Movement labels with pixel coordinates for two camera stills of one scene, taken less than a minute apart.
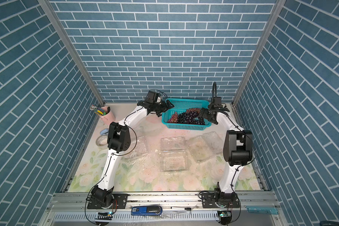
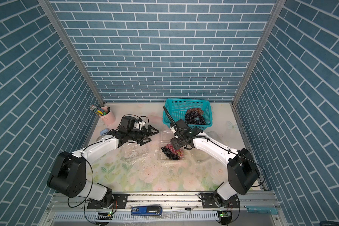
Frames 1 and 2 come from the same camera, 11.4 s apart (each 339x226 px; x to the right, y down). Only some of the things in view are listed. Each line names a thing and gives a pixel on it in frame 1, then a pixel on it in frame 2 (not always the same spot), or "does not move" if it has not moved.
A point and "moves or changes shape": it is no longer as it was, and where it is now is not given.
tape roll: [101, 140] does not move
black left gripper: [165, 108] to [145, 135]
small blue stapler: [104, 131] does not move
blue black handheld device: [146, 210] does not move
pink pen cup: [109, 117] does not move
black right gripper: [206, 111] to [173, 141]
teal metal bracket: [270, 209] does not move
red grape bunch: [173, 118] moves or changes shape
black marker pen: [188, 209] does not move
